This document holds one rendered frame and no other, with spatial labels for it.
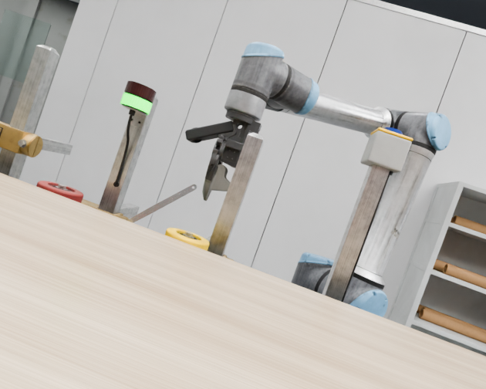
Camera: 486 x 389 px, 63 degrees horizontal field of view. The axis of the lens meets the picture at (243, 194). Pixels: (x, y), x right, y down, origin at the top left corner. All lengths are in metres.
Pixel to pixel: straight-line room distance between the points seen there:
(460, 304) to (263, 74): 3.08
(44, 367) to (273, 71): 0.78
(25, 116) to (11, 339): 0.76
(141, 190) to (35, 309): 3.41
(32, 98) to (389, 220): 1.04
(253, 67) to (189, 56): 2.88
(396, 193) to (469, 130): 2.43
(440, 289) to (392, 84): 1.73
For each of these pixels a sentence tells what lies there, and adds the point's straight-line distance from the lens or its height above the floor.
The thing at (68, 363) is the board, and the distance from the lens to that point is 0.26.
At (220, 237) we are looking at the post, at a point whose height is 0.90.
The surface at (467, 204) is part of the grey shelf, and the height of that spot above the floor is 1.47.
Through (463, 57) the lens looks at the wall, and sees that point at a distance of 3.84.
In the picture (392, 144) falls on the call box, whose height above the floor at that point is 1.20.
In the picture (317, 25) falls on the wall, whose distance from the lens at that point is 3.73.
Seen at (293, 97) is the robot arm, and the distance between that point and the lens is 0.97.
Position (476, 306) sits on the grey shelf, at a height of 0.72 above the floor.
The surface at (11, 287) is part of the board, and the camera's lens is 0.33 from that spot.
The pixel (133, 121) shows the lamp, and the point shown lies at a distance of 0.88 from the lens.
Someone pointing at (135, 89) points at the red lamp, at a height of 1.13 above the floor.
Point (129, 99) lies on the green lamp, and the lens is 0.83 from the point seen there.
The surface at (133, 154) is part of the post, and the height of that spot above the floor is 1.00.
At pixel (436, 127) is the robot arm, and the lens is 1.37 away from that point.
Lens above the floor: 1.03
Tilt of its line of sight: 2 degrees down
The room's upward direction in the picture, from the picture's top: 20 degrees clockwise
